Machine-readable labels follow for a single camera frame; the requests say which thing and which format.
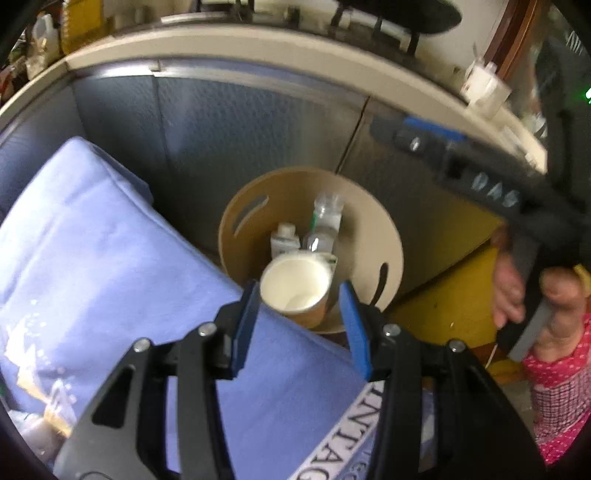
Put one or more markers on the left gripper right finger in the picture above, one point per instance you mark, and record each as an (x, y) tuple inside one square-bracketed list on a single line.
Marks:
[(478, 432)]

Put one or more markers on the kitchen counter cabinets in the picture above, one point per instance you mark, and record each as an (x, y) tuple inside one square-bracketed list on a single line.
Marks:
[(198, 111)]

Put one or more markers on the person's right hand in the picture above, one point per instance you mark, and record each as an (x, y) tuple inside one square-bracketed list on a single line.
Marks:
[(563, 289)]

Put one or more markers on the paper cup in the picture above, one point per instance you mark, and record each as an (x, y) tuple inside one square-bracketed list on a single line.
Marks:
[(297, 285)]

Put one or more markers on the beige round trash bin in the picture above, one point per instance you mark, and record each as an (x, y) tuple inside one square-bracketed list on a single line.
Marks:
[(368, 248)]

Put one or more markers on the white utensil holder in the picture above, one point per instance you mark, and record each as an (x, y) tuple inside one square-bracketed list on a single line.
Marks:
[(483, 90)]

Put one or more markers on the blue printed tablecloth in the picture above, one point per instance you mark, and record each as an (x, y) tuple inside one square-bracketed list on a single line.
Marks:
[(88, 267)]

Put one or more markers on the small white bottle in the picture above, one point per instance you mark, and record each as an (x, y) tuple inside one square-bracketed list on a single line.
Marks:
[(284, 240)]

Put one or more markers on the clear plastic bottle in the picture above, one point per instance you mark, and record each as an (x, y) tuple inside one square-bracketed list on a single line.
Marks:
[(325, 223)]

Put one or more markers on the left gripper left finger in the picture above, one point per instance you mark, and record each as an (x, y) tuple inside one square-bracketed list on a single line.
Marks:
[(157, 415)]

